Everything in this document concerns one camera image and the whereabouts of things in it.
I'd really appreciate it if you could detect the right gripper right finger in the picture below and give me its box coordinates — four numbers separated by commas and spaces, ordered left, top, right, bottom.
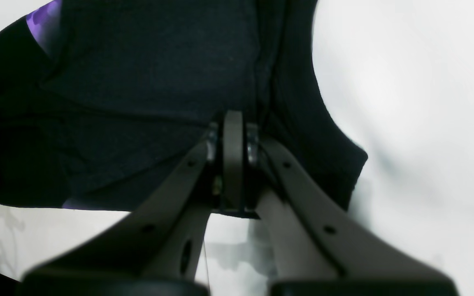
223, 111, 453, 284

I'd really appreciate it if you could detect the black T-shirt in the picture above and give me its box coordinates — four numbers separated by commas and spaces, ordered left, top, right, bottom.
0, 0, 367, 211

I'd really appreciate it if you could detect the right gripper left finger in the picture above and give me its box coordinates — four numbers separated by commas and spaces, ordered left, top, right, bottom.
23, 123, 219, 284

